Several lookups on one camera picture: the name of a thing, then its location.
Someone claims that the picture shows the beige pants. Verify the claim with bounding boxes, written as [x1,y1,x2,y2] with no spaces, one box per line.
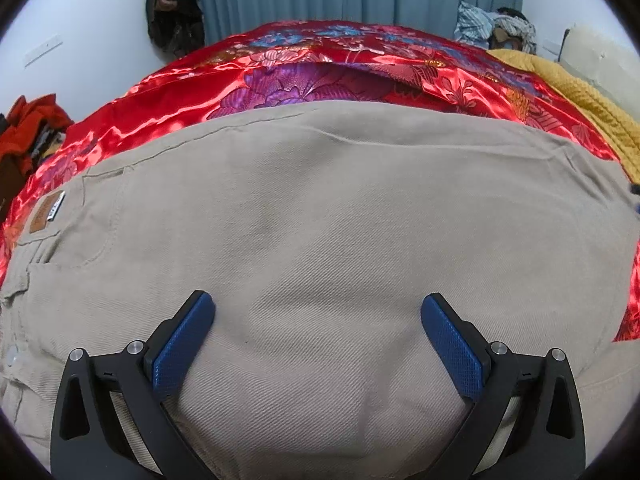
[0,100,640,480]

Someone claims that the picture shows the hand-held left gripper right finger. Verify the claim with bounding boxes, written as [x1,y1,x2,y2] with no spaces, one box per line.
[420,292,587,480]

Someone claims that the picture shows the striped clothes pile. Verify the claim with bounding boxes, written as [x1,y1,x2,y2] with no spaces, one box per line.
[455,1,538,56]

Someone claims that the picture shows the white wall cable duct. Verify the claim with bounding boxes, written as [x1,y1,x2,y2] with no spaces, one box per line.
[22,34,65,67]

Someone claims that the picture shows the orange clothes pile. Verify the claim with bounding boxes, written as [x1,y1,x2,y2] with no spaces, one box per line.
[0,94,75,211]

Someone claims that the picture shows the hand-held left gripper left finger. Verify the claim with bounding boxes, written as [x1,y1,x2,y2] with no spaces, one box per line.
[50,290,217,480]

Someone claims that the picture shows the dark hanging clothes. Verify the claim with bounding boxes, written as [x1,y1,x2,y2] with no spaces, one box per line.
[146,0,207,63]

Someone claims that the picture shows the mustard yellow blanket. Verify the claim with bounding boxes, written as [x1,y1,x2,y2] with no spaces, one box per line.
[487,49,640,183]

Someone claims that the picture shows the red floral satin blanket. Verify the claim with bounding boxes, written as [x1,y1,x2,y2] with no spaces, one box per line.
[0,20,640,343]

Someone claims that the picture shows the cream pillow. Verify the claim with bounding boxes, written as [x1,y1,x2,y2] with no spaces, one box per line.
[557,22,640,106]

